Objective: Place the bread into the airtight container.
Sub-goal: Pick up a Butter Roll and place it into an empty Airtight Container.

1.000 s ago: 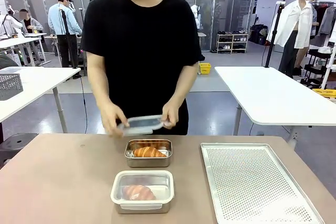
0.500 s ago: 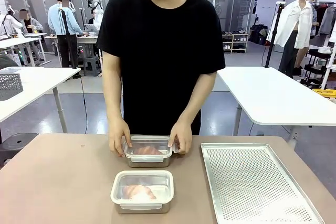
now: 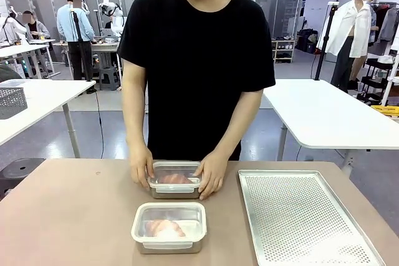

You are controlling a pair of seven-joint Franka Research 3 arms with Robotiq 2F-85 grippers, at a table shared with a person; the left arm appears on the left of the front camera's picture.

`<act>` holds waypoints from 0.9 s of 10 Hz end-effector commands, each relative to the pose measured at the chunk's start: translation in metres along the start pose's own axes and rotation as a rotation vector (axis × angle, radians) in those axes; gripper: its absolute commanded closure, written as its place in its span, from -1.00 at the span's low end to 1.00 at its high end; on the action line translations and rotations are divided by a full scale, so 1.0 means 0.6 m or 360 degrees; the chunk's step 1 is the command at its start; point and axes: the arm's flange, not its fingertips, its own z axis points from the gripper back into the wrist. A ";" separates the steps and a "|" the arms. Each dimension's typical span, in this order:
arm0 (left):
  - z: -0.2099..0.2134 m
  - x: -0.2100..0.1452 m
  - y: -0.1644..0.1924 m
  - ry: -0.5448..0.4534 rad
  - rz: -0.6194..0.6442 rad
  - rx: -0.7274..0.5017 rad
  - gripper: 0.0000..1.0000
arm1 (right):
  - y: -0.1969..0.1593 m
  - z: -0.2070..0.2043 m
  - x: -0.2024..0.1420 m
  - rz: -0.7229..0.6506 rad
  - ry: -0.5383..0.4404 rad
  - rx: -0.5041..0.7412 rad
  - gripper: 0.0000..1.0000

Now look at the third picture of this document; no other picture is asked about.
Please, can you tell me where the black round stool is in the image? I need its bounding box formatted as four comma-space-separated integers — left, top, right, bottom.
0, 158, 47, 200

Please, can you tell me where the background white desk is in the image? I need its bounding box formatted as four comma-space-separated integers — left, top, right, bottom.
0, 39, 62, 79

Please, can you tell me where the perforated metal baking tray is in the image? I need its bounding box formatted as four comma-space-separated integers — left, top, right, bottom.
238, 169, 387, 266

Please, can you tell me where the white humanoid robot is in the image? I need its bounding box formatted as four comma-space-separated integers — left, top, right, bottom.
98, 0, 126, 38

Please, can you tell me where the black utility cart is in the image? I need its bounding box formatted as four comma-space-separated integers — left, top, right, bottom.
355, 55, 399, 105

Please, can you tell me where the white side table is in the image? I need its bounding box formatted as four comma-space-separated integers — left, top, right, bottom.
0, 78, 97, 158

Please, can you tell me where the gray perforated basket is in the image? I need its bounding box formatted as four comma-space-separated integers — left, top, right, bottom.
0, 87, 28, 120

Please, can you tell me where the black bags pile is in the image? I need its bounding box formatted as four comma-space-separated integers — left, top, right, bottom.
297, 28, 319, 54

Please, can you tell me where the large white table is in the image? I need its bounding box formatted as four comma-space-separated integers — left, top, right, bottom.
262, 78, 399, 172

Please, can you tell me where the stainless steel food container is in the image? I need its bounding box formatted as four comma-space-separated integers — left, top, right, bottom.
135, 237, 204, 255
148, 184, 202, 200

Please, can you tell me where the hanging clothes rack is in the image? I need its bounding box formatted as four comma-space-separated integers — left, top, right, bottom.
372, 2, 399, 44

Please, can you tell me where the black tripod stand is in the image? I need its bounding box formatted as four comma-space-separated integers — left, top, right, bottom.
70, 10, 95, 82

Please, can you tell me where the black light stand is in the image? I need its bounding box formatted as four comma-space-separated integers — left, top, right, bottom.
314, 2, 340, 82

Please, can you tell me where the golden croissant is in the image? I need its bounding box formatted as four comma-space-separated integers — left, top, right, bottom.
145, 219, 187, 238
158, 173, 194, 185

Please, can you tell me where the mannequin in white shirt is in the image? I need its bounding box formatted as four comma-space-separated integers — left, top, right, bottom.
316, 0, 373, 93

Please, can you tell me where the man in light blue shirt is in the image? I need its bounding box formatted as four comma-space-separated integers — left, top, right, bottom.
56, 0, 100, 94

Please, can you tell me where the person's right forearm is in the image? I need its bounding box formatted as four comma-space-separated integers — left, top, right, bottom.
121, 59, 151, 152

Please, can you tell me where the gray step stool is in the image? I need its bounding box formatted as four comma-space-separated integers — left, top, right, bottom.
99, 65, 122, 92

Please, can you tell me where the person's right hand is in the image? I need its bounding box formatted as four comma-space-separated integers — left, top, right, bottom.
128, 148, 155, 190

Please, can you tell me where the yellow crate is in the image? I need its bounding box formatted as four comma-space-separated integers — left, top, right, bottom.
370, 105, 399, 120

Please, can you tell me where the person's left hand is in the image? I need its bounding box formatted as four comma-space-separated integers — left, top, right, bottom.
192, 150, 234, 202

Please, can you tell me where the person in black t-shirt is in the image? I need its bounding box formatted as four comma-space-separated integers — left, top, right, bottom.
117, 0, 277, 163

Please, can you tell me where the person's left forearm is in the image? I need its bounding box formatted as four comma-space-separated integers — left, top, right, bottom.
214, 87, 264, 156

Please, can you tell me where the seated person in gray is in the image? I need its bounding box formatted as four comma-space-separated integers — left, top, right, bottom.
22, 10, 50, 40

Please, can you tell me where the clear plastic clip lid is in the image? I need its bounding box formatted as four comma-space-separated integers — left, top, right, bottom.
130, 202, 208, 245
147, 160, 203, 192

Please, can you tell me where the white shoe rack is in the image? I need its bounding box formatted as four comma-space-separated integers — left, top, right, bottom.
271, 39, 296, 64

